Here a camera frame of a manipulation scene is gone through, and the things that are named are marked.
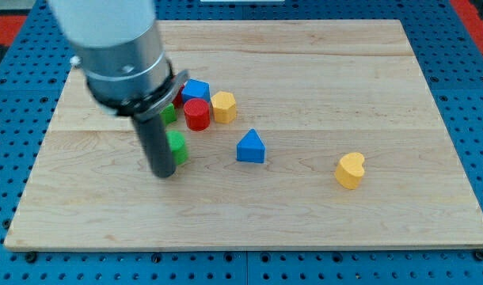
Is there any yellow heart block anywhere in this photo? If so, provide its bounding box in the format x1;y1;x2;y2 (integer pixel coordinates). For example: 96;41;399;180
334;152;365;190

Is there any yellow hexagon block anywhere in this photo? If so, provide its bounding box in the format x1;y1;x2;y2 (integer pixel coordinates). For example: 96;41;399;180
211;91;237;124

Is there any light wooden board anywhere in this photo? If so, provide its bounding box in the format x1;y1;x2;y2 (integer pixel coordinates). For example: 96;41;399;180
5;20;483;252

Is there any blue triangle block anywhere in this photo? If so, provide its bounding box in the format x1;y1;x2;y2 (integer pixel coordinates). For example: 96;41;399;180
236;129;266;163

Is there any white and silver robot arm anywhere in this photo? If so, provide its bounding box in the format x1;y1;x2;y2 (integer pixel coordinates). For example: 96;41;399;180
48;0;189;121

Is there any blue pentagon block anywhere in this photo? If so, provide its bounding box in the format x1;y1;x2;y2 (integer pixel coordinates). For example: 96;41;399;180
181;78;211;103

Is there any green cylinder block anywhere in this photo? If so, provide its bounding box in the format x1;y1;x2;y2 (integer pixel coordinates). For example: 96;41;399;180
166;131;188;165

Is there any red cylinder block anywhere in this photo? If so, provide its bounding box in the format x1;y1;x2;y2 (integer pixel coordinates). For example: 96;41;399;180
184;98;210;131

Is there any green block behind rod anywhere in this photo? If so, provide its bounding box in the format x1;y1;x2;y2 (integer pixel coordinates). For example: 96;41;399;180
160;103;177;127

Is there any red block behind arm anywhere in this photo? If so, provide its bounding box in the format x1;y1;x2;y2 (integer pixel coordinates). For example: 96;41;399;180
173;85;184;108

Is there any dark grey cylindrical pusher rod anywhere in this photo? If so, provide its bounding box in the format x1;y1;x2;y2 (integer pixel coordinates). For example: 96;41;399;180
131;115;176;178

